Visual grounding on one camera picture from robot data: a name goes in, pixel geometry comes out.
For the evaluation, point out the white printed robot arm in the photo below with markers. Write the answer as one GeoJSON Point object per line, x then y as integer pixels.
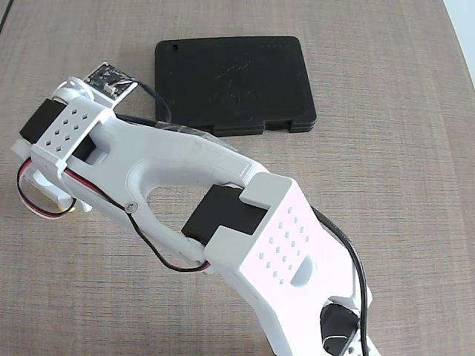
{"type": "Point", "coordinates": [178, 159]}

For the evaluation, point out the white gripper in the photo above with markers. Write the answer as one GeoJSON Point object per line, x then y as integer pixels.
{"type": "Point", "coordinates": [69, 200]}

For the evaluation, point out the small camera circuit board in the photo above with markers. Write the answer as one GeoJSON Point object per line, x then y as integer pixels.
{"type": "Point", "coordinates": [108, 82]}

